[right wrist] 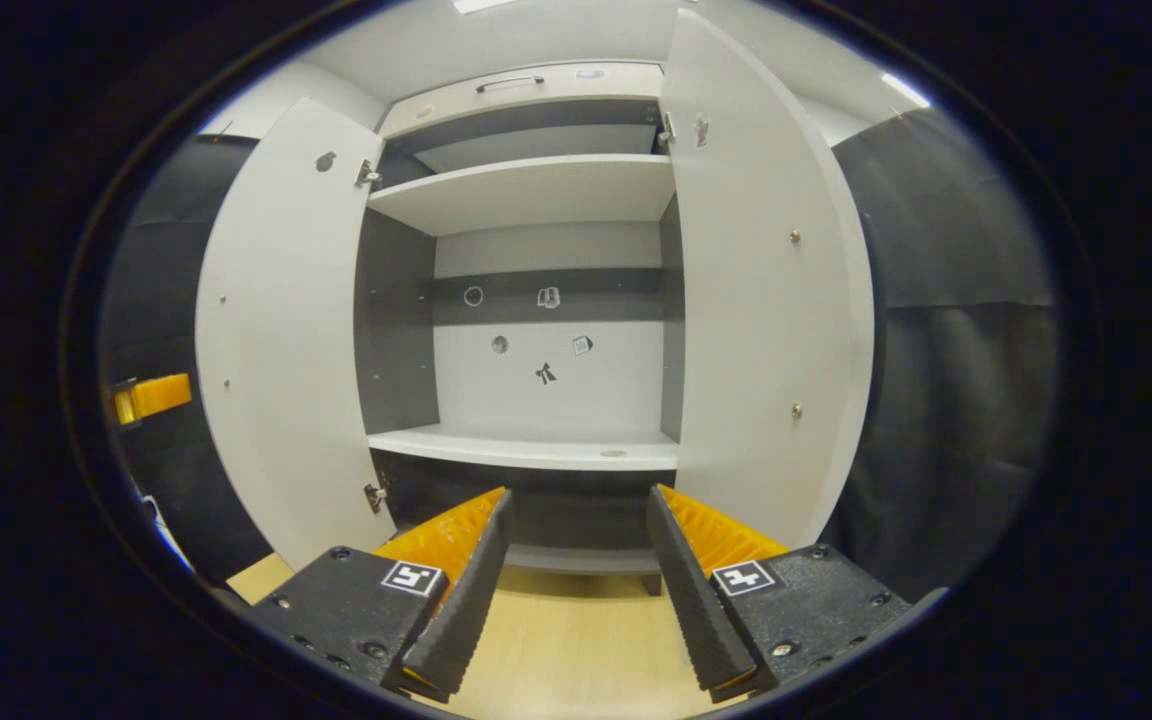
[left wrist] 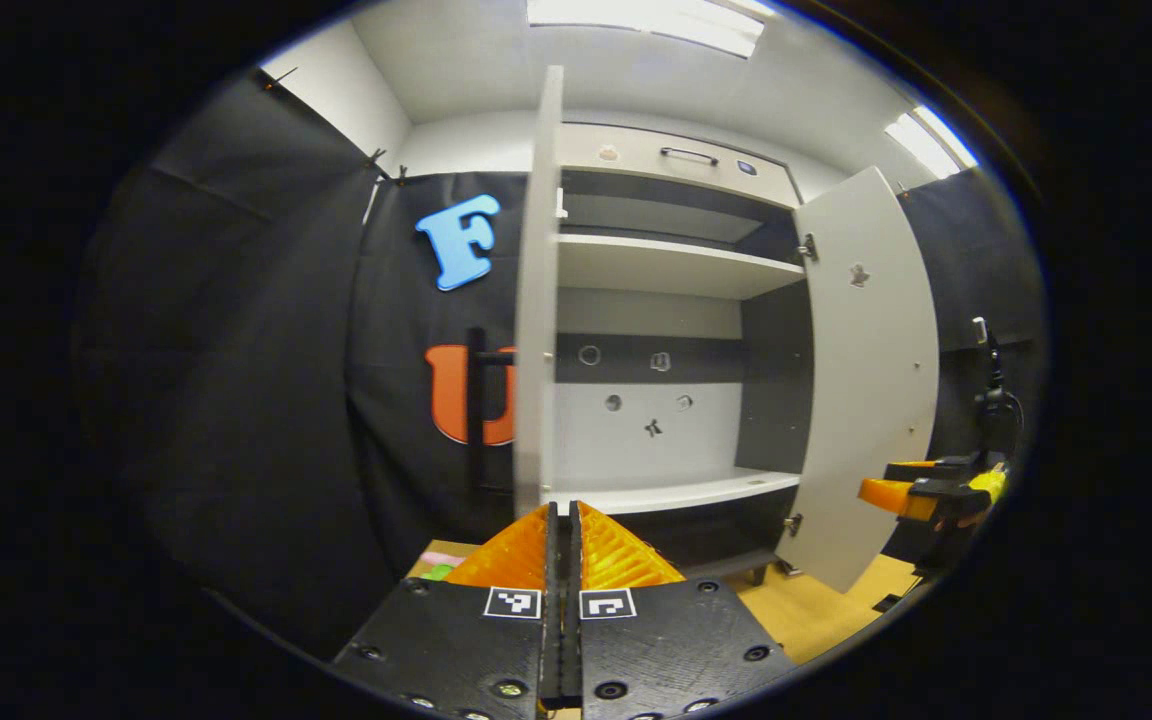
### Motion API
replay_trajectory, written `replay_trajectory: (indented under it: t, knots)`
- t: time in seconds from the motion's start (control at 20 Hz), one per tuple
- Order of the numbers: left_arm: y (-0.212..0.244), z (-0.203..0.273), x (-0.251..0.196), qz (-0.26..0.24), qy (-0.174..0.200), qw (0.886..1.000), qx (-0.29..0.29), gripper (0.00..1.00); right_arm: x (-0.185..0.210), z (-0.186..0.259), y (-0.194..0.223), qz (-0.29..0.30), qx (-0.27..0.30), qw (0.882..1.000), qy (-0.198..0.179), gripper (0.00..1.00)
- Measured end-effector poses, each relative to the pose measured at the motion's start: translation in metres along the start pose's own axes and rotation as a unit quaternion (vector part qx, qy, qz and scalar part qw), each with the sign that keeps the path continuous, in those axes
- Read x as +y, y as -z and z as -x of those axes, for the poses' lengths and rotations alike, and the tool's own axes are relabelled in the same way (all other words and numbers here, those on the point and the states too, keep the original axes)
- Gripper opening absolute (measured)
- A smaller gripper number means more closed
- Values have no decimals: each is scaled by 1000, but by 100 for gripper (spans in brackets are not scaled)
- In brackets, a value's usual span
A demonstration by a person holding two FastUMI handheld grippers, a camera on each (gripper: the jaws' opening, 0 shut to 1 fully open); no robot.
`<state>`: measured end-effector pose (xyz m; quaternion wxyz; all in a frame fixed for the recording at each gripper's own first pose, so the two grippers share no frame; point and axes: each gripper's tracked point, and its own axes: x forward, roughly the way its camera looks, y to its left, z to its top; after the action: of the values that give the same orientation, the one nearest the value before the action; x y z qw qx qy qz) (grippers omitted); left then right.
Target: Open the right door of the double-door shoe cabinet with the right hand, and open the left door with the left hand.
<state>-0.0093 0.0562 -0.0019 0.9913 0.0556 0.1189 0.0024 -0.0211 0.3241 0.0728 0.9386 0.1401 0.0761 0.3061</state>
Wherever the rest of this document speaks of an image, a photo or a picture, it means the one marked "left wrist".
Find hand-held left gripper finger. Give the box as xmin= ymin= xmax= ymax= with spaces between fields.
xmin=561 ymin=500 xmax=797 ymax=720
xmin=334 ymin=500 xmax=562 ymax=720

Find grey cabinet drawer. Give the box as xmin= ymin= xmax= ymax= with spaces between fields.
xmin=561 ymin=122 xmax=802 ymax=209

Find grey cabinet door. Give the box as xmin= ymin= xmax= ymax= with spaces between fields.
xmin=466 ymin=65 xmax=565 ymax=516
xmin=774 ymin=165 xmax=940 ymax=594

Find grey double-door shoe cabinet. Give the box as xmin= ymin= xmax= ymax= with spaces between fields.
xmin=536 ymin=120 xmax=817 ymax=591

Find small ceiling light panel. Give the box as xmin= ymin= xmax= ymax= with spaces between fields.
xmin=884 ymin=103 xmax=980 ymax=181

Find long ceiling light panel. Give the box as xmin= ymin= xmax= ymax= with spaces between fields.
xmin=526 ymin=0 xmax=767 ymax=59

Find black backdrop cloth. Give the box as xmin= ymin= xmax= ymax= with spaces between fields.
xmin=76 ymin=65 xmax=1042 ymax=641

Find pink and green plush toy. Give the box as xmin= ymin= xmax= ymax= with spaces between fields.
xmin=421 ymin=548 xmax=477 ymax=583

